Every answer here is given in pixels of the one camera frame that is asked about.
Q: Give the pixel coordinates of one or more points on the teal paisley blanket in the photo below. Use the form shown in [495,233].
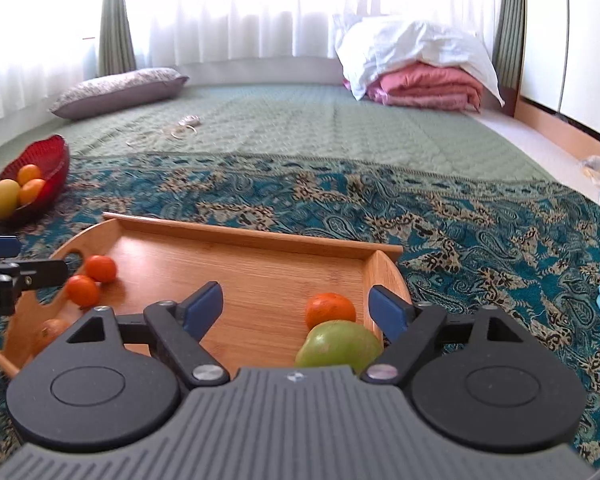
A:
[480,240]

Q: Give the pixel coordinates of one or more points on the white folded duvet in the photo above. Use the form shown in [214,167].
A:
[415,50]

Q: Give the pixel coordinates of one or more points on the floral grey pillow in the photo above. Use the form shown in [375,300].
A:
[120,91]

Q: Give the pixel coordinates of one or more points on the large orange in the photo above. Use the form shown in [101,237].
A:
[50,334]

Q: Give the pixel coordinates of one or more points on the green quilted bedspread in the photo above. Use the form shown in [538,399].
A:
[330,125]

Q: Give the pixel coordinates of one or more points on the orange in bowl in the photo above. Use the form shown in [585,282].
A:
[33,191]
[30,173]

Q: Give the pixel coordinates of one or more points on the green curtain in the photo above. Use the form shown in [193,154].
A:
[510,25]
[116,25]

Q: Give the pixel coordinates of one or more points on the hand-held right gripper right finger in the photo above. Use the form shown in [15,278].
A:
[387,310]

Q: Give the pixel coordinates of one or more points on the green apple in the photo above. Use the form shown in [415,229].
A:
[337,346]

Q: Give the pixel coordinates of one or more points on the folded pink blanket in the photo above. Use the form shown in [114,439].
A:
[425,90]

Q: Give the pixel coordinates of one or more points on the white wooden cabinet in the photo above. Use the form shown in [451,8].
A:
[570,60]

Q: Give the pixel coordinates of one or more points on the wooden tray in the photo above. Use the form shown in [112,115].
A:
[260,280]

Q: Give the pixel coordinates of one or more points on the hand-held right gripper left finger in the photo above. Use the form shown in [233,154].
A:
[205,307]

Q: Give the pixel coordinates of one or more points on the small tangerine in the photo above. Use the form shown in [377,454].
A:
[81,291]
[101,268]
[330,310]

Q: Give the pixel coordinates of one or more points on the white sheer curtain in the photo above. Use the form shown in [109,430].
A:
[230,20]

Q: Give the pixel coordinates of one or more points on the red glass bowl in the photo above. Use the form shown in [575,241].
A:
[55,160]

